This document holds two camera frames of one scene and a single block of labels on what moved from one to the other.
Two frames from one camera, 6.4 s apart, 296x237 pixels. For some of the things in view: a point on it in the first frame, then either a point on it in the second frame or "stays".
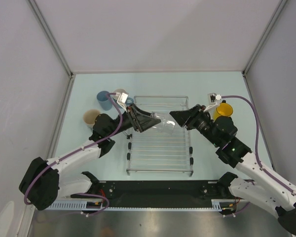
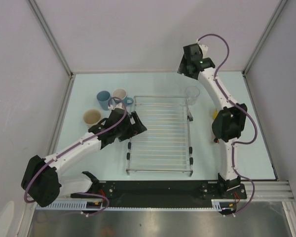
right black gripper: x=189 y=117 → x=183 y=68
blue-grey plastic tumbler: x=104 y=102 stays
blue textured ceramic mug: x=129 y=100 stays
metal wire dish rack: x=164 y=148 stays
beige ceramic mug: x=89 y=117 stays
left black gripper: x=140 y=122 → x=136 y=128
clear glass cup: x=167 y=125 → x=192 y=93
